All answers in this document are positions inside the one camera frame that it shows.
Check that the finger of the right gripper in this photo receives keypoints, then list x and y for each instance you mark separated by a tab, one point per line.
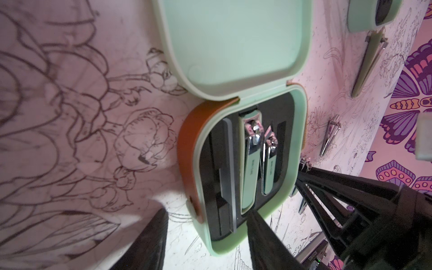
370	225

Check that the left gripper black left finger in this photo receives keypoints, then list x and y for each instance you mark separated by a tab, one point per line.
148	250

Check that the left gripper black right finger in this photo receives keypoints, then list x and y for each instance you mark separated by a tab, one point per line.
266	249

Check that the green case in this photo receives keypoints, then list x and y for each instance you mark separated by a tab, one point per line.
366	15
237	56

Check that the large green nail clipper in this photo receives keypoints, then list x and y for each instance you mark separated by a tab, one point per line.
251	141

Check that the slanted small nail clipper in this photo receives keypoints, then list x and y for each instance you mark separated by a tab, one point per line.
304	166

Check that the nail clipper near back case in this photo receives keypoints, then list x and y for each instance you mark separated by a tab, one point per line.
377	44

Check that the green circuit board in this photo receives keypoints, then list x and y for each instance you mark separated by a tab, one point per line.
315	262

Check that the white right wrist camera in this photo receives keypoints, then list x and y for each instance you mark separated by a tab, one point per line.
423	149

